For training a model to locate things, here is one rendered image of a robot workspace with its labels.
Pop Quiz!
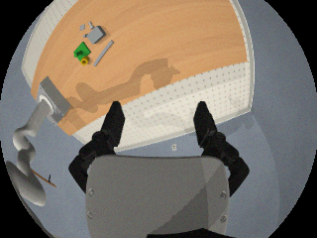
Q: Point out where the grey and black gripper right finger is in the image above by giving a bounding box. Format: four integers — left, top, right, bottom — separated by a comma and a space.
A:
193, 101, 250, 197

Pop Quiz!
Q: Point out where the gold round nut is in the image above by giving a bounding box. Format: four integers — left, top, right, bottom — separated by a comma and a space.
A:
80, 57, 89, 65

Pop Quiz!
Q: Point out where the green flat plate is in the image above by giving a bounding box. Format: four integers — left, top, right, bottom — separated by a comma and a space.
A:
74, 42, 91, 61

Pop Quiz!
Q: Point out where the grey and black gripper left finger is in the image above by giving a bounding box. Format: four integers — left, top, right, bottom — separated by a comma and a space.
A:
68, 101, 125, 193

